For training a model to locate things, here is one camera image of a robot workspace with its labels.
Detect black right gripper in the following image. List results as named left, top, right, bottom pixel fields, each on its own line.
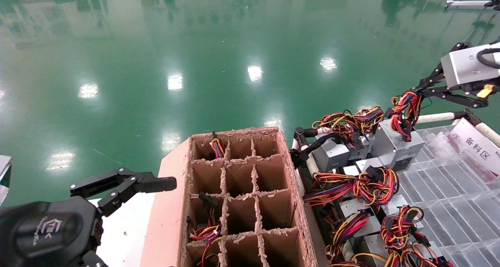
left=414, top=41, right=500, bottom=109

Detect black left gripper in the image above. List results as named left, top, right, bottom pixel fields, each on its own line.
left=0, top=168, right=177, bottom=267

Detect grey power supply with cables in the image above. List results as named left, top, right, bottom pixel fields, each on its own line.
left=354, top=158, right=402, bottom=206
left=325, top=199, right=377, bottom=262
left=381, top=195, right=430, bottom=251
left=299, top=111, right=358, bottom=173
left=371, top=90, right=425, bottom=173
left=352, top=106, right=386, bottom=161
left=387, top=242, right=455, bottom=267
left=330, top=234, right=395, bottom=267
left=198, top=245, right=220, bottom=267
left=305, top=165, right=361, bottom=206
left=187, top=192, right=223, bottom=247

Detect white rack pipe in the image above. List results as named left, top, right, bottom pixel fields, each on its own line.
left=475, top=122, right=500, bottom=148
left=301, top=144, right=319, bottom=178
left=416, top=112, right=456, bottom=125

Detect black pipe joint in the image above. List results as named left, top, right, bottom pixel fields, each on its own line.
left=453, top=109, right=485, bottom=127
left=289, top=127, right=320, bottom=170

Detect clear plastic parts bag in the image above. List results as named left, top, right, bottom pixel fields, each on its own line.
left=424, top=132, right=489, bottom=181

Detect cardboard box with dividers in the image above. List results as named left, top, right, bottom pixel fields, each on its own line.
left=139, top=127, right=319, bottom=267

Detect white sign with Chinese text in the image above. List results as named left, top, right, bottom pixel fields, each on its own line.
left=449, top=118, right=500, bottom=174

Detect white equipment base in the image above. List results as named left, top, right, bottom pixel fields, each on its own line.
left=445, top=0, right=500, bottom=12

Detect clear acrylic divider tray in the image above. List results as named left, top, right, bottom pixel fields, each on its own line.
left=385, top=124, right=500, bottom=267

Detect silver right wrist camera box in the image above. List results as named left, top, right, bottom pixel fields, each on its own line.
left=441, top=43, right=500, bottom=89

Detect wire bundle in tray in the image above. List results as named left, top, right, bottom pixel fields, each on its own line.
left=209, top=132, right=225, bottom=159

